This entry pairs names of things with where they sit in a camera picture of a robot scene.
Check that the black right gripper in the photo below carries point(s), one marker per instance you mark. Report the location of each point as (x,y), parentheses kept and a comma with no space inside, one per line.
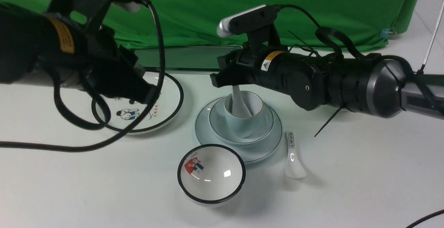
(271,69)

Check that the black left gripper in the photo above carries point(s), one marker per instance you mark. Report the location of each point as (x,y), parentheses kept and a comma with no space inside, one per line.
(114,71)

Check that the plain white ceramic spoon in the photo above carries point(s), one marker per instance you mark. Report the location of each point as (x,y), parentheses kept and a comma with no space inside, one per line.
(239,107)

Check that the pale blue cup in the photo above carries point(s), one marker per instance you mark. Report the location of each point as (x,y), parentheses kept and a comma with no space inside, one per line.
(245,126)

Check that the pale blue bowl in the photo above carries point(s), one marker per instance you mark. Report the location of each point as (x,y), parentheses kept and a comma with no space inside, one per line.
(220,126)

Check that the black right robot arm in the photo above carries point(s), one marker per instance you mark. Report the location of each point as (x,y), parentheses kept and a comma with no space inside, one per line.
(377,85)

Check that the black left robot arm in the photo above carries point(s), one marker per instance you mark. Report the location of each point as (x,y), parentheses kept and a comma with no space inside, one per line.
(30,39)

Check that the black-rimmed illustrated plate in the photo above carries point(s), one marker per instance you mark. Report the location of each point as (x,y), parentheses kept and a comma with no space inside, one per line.
(125,111)

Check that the white spoon with print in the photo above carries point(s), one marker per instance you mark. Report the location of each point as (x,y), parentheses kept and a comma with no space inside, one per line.
(293,167)

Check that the green backdrop cloth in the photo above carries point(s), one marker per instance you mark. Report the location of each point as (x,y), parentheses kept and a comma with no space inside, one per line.
(194,22)

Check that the blue binder clip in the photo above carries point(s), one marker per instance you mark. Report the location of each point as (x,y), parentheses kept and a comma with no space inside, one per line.
(388,34)

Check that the black-rimmed illustrated bowl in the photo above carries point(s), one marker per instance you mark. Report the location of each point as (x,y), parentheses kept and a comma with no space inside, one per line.
(211,175)

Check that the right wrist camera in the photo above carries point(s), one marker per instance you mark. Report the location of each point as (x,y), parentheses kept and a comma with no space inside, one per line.
(257,23)

